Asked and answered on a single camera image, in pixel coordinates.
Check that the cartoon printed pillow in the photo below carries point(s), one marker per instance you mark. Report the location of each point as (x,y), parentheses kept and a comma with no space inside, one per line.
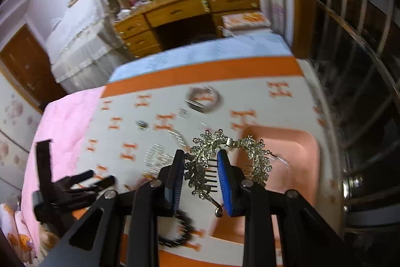
(15,235)

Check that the pink plastic tray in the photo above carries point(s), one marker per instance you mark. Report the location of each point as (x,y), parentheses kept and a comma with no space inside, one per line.
(293,154)

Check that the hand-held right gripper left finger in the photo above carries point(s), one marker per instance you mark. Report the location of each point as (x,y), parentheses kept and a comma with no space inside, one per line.
(176,179)

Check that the light blue bed sheet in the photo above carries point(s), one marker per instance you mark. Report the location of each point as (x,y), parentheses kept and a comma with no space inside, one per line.
(200,54)

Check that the wooden desk with drawers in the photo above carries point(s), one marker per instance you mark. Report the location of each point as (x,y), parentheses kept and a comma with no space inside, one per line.
(175,12)

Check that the clear plastic hair comb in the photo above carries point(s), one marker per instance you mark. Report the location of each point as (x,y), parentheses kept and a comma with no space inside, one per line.
(157,157)

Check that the rhinestone leaf hair comb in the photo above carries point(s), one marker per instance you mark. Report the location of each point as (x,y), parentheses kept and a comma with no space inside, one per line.
(203,145)

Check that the white cloth furniture cover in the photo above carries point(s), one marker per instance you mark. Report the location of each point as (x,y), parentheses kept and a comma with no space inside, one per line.
(84,32)

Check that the wooden window frame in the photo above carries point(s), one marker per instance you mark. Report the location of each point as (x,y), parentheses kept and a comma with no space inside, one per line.
(303,4)

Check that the thin metal hair pin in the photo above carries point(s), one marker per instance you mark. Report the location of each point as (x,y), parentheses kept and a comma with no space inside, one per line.
(183,112)

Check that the silver bangle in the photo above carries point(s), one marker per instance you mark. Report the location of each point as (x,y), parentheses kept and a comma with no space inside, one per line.
(215,101)

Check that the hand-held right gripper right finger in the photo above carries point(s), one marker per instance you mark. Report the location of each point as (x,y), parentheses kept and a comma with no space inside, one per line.
(224,182)

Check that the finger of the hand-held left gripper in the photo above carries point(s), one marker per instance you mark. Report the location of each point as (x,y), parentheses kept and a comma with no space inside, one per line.
(84,181)
(43,160)

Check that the brown wooden door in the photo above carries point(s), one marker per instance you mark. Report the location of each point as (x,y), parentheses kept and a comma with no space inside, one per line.
(28,66)

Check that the metal window grille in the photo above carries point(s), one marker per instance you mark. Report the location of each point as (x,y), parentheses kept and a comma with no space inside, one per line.
(359,66)

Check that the pink blanket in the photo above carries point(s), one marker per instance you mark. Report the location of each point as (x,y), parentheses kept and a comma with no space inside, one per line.
(68,129)

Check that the orange and white printed blanket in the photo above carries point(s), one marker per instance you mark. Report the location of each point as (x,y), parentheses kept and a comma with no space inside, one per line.
(131,110)

